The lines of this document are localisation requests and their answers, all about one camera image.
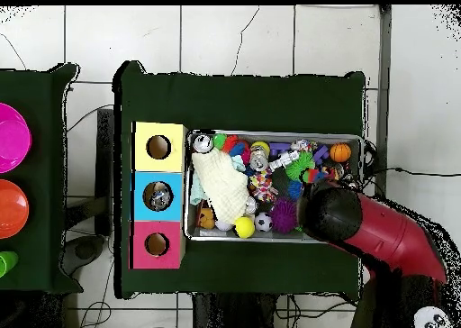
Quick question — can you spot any cream knitted cloth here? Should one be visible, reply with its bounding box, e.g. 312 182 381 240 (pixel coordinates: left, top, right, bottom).
190 149 252 226

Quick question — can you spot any bag of coloured spiky balls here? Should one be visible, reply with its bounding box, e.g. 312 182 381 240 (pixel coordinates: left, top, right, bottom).
212 132 253 167

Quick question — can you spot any purple spiky ball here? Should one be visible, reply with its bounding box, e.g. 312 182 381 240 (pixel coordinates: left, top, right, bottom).
269 200 300 235

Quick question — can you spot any wooden box with three holes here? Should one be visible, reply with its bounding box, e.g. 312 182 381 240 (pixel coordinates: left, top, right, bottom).
129 121 190 270

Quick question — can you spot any clear mesh bin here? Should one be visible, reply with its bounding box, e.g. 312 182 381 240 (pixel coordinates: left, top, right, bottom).
185 129 366 246

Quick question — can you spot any yellow ball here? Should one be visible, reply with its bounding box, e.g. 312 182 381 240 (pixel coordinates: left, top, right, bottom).
251 140 272 157
234 216 257 240

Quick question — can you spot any red silver soda can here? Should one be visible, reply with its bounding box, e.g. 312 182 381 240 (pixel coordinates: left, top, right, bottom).
193 132 215 156

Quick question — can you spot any small soccer ball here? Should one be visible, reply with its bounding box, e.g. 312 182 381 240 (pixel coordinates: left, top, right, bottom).
255 212 276 233

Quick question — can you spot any blue spiky ball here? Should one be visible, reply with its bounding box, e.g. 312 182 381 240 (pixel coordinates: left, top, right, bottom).
286 179 306 201

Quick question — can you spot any plain green spiky ball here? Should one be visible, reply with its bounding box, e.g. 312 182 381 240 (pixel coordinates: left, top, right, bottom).
285 150 317 182

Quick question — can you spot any orange plate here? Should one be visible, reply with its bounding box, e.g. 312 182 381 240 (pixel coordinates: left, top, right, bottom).
0 179 31 241

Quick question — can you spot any pink plate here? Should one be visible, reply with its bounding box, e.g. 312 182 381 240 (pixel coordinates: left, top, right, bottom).
0 103 33 175

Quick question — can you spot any green cup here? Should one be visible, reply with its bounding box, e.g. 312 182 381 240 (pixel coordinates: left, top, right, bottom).
0 251 19 278

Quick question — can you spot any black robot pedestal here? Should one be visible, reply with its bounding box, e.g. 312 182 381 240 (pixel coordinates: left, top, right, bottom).
193 291 332 328

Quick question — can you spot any black cable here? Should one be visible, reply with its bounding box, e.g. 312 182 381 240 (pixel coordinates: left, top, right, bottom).
366 136 461 179

